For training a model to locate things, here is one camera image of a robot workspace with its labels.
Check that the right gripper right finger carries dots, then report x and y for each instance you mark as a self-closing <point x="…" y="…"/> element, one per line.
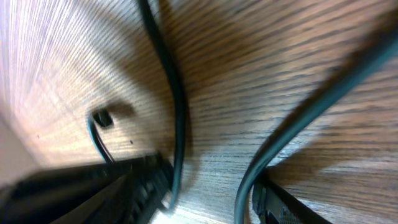
<point x="274" y="205"/>

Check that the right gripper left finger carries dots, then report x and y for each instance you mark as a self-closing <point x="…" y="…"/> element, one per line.
<point x="128" y="191"/>

